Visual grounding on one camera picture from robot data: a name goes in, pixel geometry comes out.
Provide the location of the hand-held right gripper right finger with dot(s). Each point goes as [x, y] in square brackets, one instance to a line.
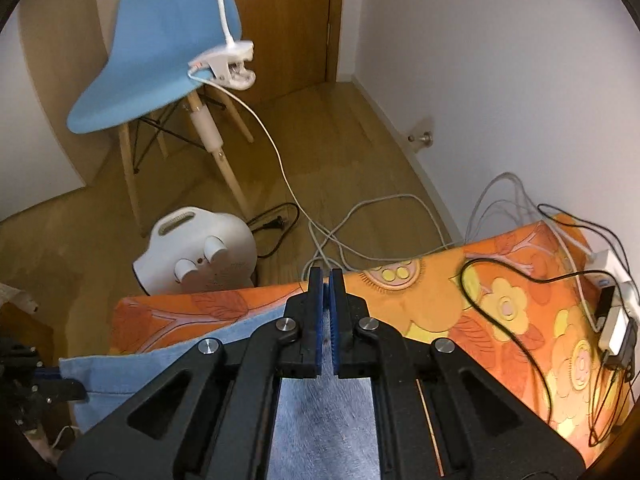
[334, 332]

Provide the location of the wooden door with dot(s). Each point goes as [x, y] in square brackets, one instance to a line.
[290, 20]

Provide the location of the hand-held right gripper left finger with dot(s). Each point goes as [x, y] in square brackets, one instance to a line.
[319, 332]

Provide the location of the white power adapter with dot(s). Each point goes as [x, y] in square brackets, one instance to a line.
[614, 330]

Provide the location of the white fan heater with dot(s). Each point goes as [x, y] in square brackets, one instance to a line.
[200, 245]

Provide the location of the white clip lamp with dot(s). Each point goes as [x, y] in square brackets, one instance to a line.
[225, 57]

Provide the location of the white power strip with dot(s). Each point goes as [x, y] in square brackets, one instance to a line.
[607, 262]

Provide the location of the blue chair with wooden legs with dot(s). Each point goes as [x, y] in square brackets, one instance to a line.
[160, 35]

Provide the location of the orange floral blanket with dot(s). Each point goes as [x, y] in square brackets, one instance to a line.
[500, 320]

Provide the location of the blue towel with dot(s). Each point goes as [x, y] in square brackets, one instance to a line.
[130, 377]

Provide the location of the black power adapter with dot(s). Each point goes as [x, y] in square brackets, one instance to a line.
[605, 305]

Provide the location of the metal door stopper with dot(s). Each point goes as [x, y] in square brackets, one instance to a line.
[422, 137]

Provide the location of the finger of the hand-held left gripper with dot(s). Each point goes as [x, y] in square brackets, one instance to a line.
[60, 390]

